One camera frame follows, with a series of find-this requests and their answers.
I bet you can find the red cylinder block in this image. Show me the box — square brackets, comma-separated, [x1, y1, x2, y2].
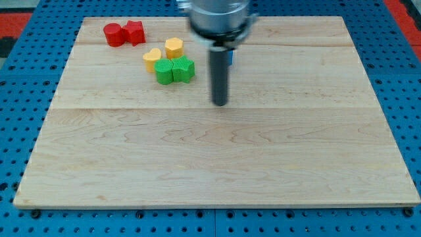
[103, 22, 126, 47]

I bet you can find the green star block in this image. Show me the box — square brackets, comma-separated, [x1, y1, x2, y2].
[171, 55, 195, 84]

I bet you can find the green cylinder block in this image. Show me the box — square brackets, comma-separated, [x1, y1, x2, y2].
[154, 59, 174, 85]

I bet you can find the blue block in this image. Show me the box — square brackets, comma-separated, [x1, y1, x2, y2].
[228, 50, 234, 66]

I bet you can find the yellow heart block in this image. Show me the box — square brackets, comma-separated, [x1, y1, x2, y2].
[143, 48, 162, 73]

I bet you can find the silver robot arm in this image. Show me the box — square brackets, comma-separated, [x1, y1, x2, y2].
[176, 0, 258, 50]

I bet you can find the red star block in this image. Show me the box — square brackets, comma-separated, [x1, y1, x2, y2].
[122, 20, 146, 46]

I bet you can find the wooden board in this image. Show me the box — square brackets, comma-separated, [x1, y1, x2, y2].
[14, 16, 420, 209]

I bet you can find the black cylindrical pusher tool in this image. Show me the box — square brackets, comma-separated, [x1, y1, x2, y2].
[209, 48, 229, 106]

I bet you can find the yellow hexagon block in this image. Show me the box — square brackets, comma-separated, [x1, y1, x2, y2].
[164, 38, 184, 59]

